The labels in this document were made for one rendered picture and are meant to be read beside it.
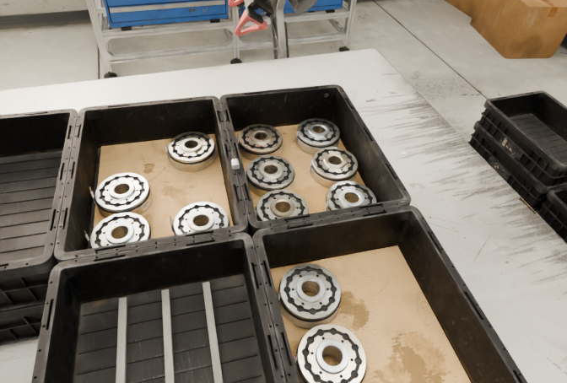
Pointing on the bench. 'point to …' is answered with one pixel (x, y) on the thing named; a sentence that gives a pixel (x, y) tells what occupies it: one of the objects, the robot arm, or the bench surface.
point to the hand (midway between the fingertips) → (235, 18)
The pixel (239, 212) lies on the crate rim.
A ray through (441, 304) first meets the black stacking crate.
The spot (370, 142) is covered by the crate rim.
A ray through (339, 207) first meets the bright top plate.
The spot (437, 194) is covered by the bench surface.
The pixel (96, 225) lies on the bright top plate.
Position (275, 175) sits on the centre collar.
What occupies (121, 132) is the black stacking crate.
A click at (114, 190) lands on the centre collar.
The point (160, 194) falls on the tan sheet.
